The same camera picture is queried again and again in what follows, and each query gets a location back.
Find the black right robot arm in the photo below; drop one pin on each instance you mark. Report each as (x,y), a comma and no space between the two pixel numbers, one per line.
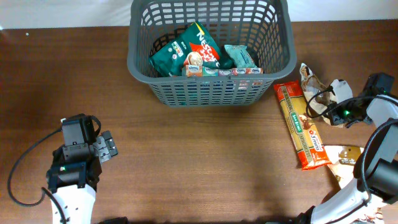
(374,182)

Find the orange spaghetti packet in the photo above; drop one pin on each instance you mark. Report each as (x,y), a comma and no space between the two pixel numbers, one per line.
(303,131)

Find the small beige snack pouch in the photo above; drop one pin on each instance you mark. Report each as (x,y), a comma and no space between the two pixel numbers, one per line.
(311,85)

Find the pale green bar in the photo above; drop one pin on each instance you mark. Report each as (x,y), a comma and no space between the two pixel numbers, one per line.
(239,56)

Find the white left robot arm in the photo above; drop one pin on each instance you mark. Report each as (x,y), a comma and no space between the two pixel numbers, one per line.
(73,177)

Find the blue tissue pack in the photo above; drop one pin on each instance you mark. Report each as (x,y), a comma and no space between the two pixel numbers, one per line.
(201,71)

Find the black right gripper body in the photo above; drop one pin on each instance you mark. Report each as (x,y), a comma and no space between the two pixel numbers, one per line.
(337,108)

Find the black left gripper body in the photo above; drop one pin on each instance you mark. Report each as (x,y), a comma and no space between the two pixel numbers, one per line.
(104,147)

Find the green Nescafe coffee bag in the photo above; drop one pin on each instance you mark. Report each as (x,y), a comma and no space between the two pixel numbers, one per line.
(195,46)

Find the grey plastic basket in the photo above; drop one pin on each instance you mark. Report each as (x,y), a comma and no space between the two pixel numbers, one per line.
(263,26)

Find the large beige snack bag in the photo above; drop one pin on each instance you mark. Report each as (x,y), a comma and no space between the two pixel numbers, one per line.
(343,159)

